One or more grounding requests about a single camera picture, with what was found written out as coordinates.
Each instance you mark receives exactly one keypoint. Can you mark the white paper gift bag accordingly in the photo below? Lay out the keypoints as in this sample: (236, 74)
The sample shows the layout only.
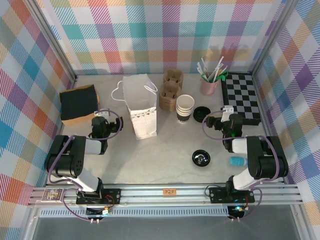
(140, 100)

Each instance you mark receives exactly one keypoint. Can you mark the single black cup lid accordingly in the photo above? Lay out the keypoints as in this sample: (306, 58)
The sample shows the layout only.
(202, 158)

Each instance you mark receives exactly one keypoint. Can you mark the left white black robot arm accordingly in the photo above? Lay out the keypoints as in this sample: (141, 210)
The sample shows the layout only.
(62, 162)

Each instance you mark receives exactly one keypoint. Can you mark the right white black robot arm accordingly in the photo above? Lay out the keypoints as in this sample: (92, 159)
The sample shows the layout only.
(270, 162)

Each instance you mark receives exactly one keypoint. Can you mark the stack of black lids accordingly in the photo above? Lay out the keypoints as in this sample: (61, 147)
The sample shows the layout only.
(202, 114)

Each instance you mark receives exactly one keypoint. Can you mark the brown cardboard box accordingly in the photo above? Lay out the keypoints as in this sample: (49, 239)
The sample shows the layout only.
(82, 122)

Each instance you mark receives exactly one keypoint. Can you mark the black grey checkerboard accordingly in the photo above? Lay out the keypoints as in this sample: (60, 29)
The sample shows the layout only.
(240, 97)

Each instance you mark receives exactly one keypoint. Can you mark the stack of paper cups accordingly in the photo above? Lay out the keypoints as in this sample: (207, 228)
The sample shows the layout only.
(185, 105)

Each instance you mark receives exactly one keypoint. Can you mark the navy blue cloth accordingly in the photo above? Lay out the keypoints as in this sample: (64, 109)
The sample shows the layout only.
(78, 102)

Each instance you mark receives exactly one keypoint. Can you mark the pink holder cup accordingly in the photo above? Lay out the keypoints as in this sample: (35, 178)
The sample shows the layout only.
(208, 87)

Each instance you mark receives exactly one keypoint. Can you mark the teal plastic tube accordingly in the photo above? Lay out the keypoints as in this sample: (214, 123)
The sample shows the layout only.
(237, 161)

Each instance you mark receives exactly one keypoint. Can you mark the plain green stirrer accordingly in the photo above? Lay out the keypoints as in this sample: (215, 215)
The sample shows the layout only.
(203, 76)

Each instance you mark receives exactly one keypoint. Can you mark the green stirrer with loop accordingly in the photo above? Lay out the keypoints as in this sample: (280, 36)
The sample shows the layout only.
(223, 75)

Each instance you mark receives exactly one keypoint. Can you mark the brown pulp cup carrier stack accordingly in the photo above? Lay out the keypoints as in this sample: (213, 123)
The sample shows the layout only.
(171, 95)

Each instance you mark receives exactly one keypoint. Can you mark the short white wrapped straw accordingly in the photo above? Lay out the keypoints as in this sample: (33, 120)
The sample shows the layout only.
(223, 70)

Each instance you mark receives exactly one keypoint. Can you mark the flat white straw wrapper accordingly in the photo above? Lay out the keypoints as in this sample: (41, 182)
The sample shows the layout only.
(199, 67)

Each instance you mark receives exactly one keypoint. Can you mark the thin white wrapped straw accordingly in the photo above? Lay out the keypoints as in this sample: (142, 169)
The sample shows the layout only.
(204, 66)

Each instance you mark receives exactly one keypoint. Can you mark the long white wrapped straw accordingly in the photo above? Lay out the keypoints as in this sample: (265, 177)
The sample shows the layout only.
(219, 63)

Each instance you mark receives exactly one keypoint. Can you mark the small orange tag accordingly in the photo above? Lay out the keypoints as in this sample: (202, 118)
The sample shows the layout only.
(169, 192)

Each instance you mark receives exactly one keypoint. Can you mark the purple playing card box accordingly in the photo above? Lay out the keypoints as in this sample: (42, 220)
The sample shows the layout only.
(52, 195)

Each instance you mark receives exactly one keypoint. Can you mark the small black controller board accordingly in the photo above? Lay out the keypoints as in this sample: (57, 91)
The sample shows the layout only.
(237, 210)
(100, 212)

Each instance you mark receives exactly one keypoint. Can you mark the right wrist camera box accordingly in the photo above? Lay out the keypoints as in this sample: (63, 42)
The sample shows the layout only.
(228, 111)

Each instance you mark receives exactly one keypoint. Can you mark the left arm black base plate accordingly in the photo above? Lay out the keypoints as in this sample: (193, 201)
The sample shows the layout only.
(112, 193)

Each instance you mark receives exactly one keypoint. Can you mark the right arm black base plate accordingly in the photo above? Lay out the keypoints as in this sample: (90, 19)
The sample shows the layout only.
(217, 195)

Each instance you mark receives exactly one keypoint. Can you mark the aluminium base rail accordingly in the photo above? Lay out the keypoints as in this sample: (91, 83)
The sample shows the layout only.
(150, 197)

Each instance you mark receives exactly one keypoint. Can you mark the aluminium frame post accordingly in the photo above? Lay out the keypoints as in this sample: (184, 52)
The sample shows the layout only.
(272, 37)
(50, 37)

